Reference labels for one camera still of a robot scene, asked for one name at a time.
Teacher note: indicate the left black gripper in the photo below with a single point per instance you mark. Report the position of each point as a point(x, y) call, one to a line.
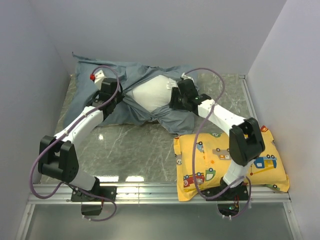
point(119, 97)

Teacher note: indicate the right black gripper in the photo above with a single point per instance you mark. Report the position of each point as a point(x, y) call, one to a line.
point(174, 102)

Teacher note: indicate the white pillow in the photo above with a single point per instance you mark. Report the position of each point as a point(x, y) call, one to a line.
point(154, 93)

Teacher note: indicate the blue striped pillowcase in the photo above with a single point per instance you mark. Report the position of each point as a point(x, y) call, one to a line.
point(131, 75)

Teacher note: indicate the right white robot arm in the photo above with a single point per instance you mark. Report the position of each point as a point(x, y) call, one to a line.
point(245, 139)

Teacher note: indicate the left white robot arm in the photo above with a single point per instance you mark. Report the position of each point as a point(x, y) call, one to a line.
point(58, 154)

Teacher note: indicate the yellow cartoon car pillow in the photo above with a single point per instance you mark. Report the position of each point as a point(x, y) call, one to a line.
point(206, 159)

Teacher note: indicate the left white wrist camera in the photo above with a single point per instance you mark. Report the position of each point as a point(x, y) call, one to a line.
point(98, 78)

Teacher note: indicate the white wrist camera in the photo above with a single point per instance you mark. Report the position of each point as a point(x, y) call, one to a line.
point(98, 78)
point(186, 77)

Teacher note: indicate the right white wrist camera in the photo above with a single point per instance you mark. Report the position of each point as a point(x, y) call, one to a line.
point(186, 77)

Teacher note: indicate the right side aluminium rail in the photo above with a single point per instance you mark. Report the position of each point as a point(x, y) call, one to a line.
point(247, 96)

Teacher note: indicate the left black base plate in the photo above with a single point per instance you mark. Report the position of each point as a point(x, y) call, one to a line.
point(92, 202)

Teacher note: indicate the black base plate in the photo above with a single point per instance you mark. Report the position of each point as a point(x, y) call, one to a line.
point(233, 202)
point(92, 202)

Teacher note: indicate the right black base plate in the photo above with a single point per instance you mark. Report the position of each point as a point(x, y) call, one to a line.
point(233, 202)

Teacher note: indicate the aluminium mounting rail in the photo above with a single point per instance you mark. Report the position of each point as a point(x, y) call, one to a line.
point(139, 193)

